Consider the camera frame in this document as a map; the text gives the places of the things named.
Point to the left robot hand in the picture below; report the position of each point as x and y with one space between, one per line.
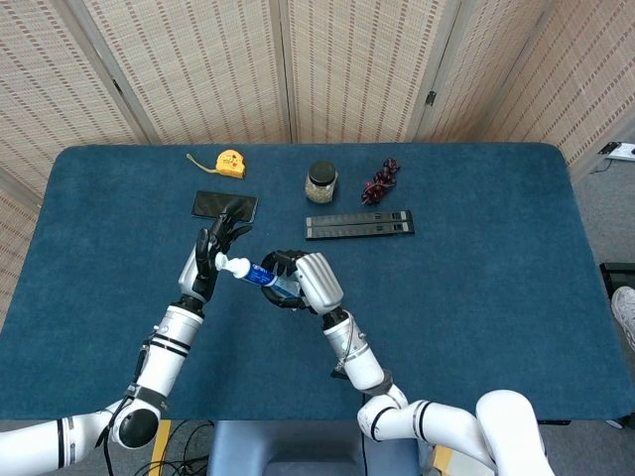
193 273

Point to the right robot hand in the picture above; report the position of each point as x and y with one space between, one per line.
317 282

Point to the blue white tube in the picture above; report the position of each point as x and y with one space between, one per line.
248 270

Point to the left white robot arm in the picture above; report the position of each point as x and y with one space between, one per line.
168 342

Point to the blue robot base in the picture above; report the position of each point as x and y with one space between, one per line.
297 441

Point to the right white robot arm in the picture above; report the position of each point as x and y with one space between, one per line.
357 357

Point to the black folded laptop stand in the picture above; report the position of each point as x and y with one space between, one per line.
357 225

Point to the black smartphone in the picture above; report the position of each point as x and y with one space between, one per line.
211 204

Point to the glass jar black lid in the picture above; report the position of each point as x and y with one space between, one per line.
321 188

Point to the dark red grape bunch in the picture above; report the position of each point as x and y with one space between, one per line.
377 188

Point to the yellow tape measure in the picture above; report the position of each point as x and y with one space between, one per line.
230 164

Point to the blue table cloth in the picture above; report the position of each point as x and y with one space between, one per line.
471 297

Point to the yellow floor tape strip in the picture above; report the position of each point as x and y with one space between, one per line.
160 448

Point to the woven folding screen panel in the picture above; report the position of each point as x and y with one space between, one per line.
49 74
198 64
476 89
357 64
12 238
585 74

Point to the metal screen hinge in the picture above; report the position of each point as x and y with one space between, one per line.
430 98
117 85

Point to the cardboard box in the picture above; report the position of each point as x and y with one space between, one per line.
456 463

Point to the black box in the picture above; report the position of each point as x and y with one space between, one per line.
617 275

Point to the white sneaker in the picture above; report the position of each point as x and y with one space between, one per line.
626 312

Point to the white power strip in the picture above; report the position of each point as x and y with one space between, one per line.
624 151

